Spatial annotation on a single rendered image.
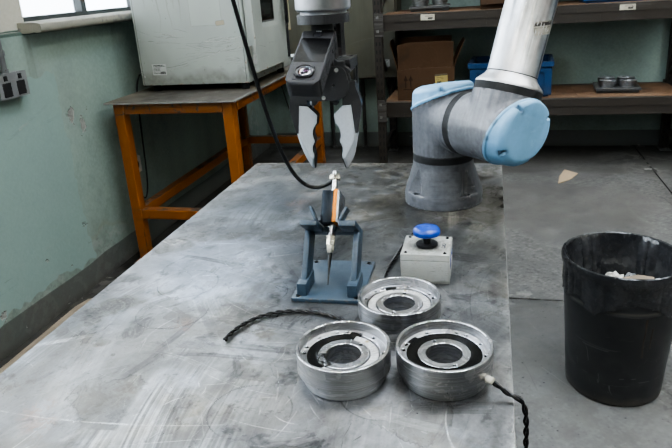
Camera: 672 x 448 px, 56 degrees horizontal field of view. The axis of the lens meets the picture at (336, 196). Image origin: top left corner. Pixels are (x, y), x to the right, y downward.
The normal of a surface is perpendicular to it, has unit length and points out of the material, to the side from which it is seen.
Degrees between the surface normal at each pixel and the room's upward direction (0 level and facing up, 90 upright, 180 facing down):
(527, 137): 97
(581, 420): 0
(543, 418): 0
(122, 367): 0
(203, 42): 90
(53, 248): 90
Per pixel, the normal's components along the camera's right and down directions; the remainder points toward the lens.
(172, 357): -0.07, -0.94
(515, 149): 0.52, 0.34
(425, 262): -0.22, 0.33
